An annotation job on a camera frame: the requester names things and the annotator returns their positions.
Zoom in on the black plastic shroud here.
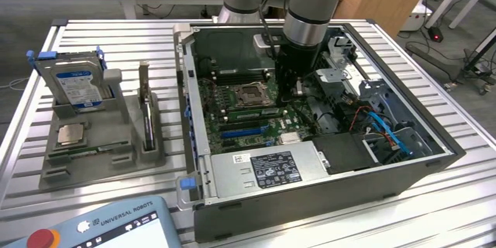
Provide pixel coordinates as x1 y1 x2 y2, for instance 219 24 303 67
312 133 379 176

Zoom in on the hard disk in blue caddy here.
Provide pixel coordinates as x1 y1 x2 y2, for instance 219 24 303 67
26 46 114 114

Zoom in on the graphics card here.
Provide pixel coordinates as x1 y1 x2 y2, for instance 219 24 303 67
138 61 156 154

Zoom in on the small silver heat sink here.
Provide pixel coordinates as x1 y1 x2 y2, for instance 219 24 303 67
279 131 304 145

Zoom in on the silver power supply unit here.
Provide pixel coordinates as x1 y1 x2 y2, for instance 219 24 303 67
208 140 332 199

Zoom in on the black open PC case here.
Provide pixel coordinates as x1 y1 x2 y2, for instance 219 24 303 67
172 22 467 245

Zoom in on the black device with red light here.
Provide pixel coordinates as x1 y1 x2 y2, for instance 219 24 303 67
426 27 446 43

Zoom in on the grey-blue disk bay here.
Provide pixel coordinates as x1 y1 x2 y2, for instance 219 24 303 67
359 79 447 164

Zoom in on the red emergency stop button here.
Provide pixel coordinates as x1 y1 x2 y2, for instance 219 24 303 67
26 228 62 248

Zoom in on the green motherboard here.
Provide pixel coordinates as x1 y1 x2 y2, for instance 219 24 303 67
198 69 315 155

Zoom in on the silver metal disk bay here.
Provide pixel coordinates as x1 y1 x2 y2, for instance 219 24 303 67
312 51 364 106

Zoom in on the red wire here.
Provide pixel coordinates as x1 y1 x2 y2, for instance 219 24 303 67
348 105 398 148

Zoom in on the black cooling fan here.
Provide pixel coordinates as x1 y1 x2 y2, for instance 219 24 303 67
335 101 370 132

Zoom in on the CPU socket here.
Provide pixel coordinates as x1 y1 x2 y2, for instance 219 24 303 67
231 81 272 108

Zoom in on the blue SATA wire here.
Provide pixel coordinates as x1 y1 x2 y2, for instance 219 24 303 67
366 110 414 156

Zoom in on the green RAM stick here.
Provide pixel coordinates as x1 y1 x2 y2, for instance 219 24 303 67
227 107 282 122
50 140 131 159

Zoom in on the black camera cable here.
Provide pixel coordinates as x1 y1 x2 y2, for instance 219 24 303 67
258 0 280 57

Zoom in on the white cable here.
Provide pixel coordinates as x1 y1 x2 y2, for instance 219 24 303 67
0 78 31 89

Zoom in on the white floor unit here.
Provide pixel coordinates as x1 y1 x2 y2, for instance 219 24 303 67
400 3 434 33

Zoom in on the silver CPU chip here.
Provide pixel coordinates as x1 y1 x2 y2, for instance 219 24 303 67
56 123 90 146

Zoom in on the blue case latch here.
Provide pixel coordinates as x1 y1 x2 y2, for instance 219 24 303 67
179 177 198 191

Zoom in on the blue expansion slot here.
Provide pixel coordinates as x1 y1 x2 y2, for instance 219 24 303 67
220 127 263 140

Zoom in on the black wheeled stand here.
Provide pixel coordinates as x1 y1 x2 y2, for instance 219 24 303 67
404 28 496 95

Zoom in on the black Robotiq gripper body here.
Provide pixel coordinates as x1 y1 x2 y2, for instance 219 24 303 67
275 43 323 79

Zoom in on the grey parts rack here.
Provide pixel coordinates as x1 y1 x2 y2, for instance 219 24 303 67
38 67 168 192

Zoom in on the blue-grey teach pendant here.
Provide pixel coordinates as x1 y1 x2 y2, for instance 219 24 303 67
0 195 183 248

